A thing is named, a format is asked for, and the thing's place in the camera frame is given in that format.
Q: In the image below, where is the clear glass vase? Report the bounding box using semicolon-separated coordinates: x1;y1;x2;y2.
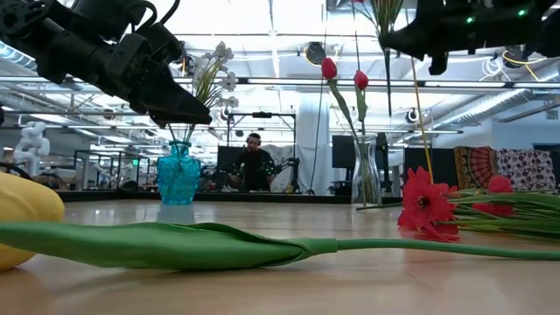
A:
352;134;382;207

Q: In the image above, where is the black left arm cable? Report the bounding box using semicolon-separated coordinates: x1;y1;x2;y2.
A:
130;0;181;27

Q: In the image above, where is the orange mandala cloth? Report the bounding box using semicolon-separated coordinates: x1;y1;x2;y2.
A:
453;145;500;190

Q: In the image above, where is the black background frame rig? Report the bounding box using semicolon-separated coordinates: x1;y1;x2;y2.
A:
225;111;298;193

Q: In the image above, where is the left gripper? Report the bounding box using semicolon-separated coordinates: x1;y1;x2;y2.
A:
34;8;214;128

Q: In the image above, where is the yellow artificial tulip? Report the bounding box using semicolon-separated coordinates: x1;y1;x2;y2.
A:
0;171;560;271

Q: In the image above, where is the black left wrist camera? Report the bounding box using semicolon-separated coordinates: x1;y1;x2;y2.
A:
136;21;184;65

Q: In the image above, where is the red large-blossom flower bunch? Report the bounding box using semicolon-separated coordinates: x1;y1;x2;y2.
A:
396;165;560;244

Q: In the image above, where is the yellow hanging cable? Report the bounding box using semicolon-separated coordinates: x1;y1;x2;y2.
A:
409;56;435;185

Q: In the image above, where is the black hanging cable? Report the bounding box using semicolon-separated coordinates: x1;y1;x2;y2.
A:
352;0;367;74
308;0;329;196

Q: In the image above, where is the black ceiling cable reel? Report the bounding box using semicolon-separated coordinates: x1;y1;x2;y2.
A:
304;41;327;67
502;43;530;69

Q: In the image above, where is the person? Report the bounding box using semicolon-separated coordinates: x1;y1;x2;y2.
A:
227;132;277;193

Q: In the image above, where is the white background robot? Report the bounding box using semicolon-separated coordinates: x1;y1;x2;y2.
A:
11;121;52;176

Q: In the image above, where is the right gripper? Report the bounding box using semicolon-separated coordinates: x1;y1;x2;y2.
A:
379;0;543;75

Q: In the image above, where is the black table frame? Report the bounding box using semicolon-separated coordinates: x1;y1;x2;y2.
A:
56;188;395;205

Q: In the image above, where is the black background panel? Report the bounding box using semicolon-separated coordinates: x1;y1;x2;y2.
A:
404;147;459;187

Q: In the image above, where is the teal glass vase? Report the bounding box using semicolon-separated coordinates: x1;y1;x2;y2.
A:
156;140;202;206

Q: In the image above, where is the black monitor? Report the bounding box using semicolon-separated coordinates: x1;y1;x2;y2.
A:
331;134;389;170

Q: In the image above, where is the purple white patterned cloth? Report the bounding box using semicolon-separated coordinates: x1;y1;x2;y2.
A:
496;148;557;192

